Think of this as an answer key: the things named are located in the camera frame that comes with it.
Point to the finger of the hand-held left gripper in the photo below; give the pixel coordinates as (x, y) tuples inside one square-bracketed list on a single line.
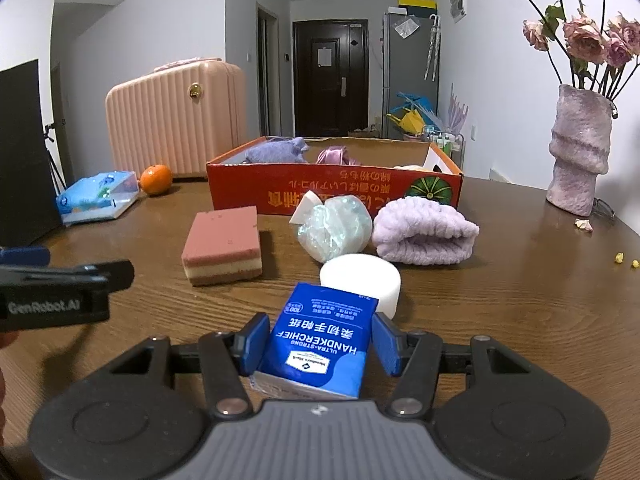
[(25, 256), (117, 275)]

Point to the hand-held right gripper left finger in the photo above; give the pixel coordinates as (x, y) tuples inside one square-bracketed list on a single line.
[(252, 342)]

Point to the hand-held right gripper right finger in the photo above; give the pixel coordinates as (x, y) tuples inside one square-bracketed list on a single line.
[(387, 342)]

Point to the blue tissue packet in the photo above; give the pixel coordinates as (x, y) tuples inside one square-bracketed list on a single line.
[(320, 340)]

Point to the white round sponge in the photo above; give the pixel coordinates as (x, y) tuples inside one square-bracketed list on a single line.
[(360, 272)]

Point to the pink layered sponge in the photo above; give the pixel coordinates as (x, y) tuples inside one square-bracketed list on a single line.
[(222, 240)]

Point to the purple fluffy towel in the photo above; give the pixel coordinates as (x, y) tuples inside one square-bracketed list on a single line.
[(420, 235)]

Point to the clear plastic bag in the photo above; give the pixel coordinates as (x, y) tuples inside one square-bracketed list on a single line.
[(332, 227), (407, 26)]

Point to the white wedge sponge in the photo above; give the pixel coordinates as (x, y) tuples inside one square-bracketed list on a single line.
[(305, 207)]

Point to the red cardboard box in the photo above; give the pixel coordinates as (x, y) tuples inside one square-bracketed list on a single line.
[(260, 187)]

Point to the lavender knit cloth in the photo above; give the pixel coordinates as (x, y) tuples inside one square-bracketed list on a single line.
[(275, 152)]

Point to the purple satin scrunchie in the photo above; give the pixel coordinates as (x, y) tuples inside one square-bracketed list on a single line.
[(332, 156)]

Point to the blue tissue box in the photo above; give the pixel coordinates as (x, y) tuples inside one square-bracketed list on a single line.
[(95, 197)]

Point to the black panel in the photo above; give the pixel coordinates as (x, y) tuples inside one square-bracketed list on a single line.
[(22, 160)]

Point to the orange tangerine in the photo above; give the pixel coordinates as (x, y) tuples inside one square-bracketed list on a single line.
[(156, 180)]

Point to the black tripod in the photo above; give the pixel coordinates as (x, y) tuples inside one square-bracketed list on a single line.
[(48, 132)]

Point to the pink ribbed suitcase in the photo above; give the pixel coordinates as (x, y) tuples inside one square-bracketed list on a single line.
[(170, 120)]

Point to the pink bucket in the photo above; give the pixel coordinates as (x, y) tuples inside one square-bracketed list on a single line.
[(412, 136)]

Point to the storage cart with bottles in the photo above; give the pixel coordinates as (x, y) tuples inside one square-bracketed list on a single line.
[(442, 141)]

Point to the fallen rose petal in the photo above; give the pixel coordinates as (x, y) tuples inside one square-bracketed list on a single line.
[(583, 224)]

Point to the scattered yellow crumbs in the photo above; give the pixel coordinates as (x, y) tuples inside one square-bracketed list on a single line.
[(619, 257)]

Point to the dark brown door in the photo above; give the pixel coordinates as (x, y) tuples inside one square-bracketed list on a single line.
[(310, 100)]

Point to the dark side door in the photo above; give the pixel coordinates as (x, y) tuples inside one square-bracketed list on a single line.
[(267, 70)]

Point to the black eyeglasses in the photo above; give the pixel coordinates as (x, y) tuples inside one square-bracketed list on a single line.
[(605, 205)]

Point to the pink textured vase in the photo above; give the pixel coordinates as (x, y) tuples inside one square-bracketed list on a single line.
[(575, 160)]

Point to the grey refrigerator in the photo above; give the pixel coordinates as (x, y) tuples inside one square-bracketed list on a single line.
[(405, 75)]

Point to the white hanging umbrella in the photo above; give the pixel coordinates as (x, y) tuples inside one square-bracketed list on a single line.
[(431, 50)]

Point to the yellow black box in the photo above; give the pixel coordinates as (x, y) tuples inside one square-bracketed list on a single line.
[(417, 5)]

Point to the dried pink roses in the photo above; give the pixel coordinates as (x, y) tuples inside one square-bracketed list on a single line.
[(582, 40)]

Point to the purple flower wall decor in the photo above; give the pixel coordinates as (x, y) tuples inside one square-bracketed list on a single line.
[(457, 115)]

